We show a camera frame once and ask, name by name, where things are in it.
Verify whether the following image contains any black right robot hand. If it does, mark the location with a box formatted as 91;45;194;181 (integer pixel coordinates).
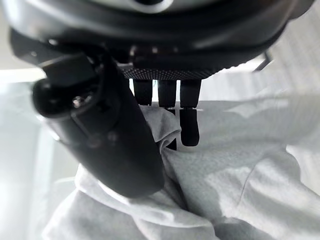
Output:
0;0;311;199

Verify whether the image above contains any white knit garment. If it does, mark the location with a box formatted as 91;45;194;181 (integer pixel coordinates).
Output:
41;86;320;240

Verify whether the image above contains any black metal clothes rack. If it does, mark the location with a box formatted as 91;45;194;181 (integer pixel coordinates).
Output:
251;48;275;73

